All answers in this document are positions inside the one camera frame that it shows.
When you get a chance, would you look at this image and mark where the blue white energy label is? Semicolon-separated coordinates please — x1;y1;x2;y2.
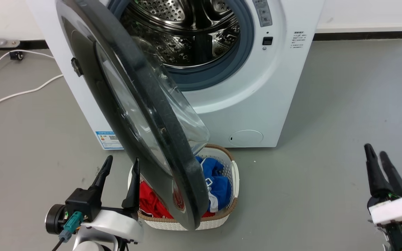
95;131;124;150

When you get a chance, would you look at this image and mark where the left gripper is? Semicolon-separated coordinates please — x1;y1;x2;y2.
45;155;144;243

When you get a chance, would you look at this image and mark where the round black washing machine door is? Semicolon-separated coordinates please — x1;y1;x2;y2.
55;0;211;231

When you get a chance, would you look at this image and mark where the white woven laundry basket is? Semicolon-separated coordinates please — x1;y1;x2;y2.
128;144;240;231

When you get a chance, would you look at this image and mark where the red garment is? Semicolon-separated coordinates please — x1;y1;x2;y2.
139;180;215;219

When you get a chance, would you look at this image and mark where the perforated steel washer drum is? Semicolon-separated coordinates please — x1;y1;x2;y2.
121;0;240;68

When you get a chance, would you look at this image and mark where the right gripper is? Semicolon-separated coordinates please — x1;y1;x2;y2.
364;144;402;225

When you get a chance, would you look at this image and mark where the round white filter cover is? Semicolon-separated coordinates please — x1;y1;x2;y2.
229;130;264;147

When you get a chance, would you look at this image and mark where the teal cable connector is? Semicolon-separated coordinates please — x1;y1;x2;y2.
59;211;83;243

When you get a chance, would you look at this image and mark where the grey-blue rubber door gasket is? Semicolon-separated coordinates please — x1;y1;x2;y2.
107;0;255;92

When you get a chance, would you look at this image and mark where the blue garment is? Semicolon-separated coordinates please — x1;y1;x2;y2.
195;156;232;213

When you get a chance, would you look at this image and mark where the white front-load washing machine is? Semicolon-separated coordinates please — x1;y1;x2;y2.
26;0;326;150

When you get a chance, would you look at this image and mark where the grey instruction sticker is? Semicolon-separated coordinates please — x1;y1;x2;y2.
252;0;273;28

